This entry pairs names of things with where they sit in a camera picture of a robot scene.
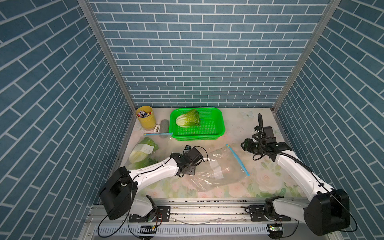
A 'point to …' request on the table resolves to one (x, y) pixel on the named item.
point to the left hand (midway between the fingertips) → (192, 169)
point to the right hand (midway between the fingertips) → (245, 145)
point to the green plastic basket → (212, 124)
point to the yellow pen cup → (145, 114)
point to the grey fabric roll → (164, 128)
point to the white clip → (156, 126)
